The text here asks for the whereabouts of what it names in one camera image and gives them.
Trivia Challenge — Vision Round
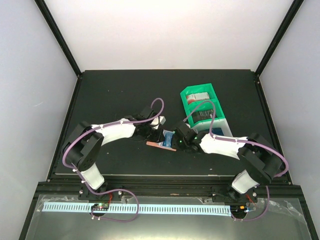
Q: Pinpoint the blue credit card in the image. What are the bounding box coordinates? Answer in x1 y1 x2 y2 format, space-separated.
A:
162 131 175 148

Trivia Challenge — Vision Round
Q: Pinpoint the green and white card bin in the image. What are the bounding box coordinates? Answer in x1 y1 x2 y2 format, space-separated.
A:
180 83 233 137

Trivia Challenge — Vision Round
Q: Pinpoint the blue card stack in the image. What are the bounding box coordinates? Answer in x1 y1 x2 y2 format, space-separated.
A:
210 127 224 136

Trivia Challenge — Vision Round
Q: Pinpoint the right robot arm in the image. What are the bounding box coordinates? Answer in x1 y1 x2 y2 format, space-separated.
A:
171 121 288 202

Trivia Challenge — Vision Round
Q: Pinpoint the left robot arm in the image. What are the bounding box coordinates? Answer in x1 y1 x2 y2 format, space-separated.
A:
61 107 166 200

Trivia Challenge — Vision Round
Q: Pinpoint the black card stack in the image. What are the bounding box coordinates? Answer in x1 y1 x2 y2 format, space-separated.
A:
191 109 214 123

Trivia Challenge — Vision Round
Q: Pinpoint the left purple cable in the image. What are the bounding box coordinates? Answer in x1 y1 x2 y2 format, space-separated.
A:
61 97 165 222

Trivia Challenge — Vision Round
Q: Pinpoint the purple cable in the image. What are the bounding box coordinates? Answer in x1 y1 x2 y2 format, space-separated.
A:
61 97 165 222
184 100 290 222

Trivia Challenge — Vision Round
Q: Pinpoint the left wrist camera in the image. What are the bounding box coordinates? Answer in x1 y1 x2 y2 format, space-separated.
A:
150 115 166 129

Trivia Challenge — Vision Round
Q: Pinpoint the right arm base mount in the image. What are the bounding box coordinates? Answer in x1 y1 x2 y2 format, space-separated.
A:
210 185 258 204

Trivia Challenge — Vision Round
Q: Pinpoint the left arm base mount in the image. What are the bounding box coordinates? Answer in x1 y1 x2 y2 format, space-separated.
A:
78 183 122 217

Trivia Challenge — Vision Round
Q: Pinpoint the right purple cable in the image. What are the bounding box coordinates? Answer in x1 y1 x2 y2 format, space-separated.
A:
184 100 290 222

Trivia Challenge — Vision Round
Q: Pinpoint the white slotted cable duct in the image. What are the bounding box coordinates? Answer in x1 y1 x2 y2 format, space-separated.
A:
42 202 232 217

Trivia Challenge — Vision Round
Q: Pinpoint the left black frame post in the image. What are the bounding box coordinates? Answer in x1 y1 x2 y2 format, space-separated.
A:
34 0 82 77

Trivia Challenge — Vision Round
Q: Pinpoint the black frame post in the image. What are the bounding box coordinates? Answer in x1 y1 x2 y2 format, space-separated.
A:
34 0 82 77
255 0 304 77

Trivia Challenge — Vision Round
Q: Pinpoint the right black frame post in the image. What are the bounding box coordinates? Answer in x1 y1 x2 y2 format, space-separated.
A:
255 0 304 77

